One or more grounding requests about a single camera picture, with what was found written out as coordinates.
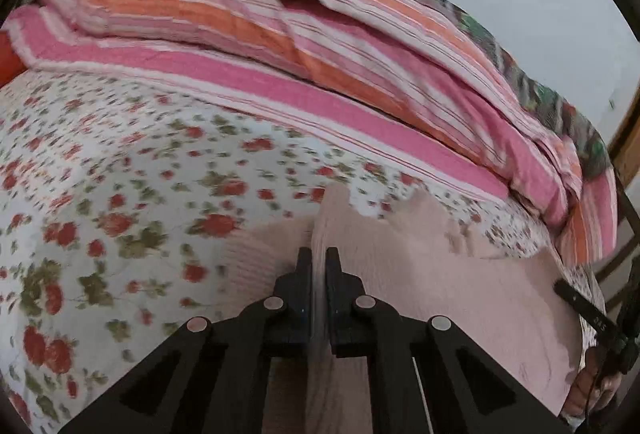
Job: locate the white floral bed sheet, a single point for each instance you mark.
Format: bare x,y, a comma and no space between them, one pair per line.
117,197

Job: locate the pink ribbed knit sweater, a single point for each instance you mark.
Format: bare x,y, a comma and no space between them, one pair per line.
420,261

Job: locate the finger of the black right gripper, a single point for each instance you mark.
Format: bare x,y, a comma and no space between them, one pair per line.
604,327

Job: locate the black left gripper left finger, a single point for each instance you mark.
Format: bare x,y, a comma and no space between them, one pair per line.
214,380

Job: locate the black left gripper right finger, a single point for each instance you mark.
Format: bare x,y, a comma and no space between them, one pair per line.
425,376

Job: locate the red embroidered pillow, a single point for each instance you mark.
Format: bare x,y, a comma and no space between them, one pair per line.
11,65

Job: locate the person's right hand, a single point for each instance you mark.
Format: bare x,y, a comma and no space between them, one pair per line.
590,391

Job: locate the pink orange striped quilt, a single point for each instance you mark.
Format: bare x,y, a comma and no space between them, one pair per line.
426,63

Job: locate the brown wooden door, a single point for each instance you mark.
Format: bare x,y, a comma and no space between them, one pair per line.
625,146

